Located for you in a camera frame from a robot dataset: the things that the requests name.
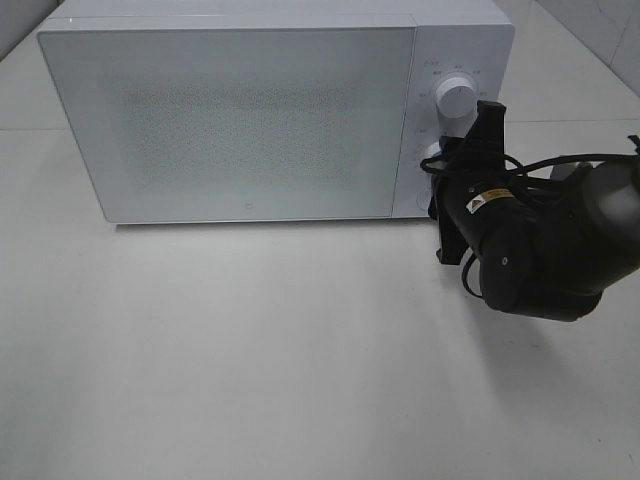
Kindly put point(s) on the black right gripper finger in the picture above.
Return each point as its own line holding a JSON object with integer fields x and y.
{"x": 447, "y": 145}

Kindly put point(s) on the upper white power knob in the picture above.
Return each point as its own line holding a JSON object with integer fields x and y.
{"x": 456, "y": 95}

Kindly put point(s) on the white microwave door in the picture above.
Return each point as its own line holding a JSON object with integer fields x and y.
{"x": 206, "y": 126}

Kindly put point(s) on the white timer knob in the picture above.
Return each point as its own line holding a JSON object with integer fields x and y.
{"x": 431, "y": 157}

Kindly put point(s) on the white microwave oven body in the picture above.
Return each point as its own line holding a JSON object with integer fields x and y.
{"x": 471, "y": 37}

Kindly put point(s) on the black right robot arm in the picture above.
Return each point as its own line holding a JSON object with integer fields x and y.
{"x": 547, "y": 238}

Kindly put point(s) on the round white door button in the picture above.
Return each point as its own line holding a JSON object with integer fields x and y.
{"x": 422, "y": 202}

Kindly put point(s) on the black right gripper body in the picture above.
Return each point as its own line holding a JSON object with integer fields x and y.
{"x": 471, "y": 199}

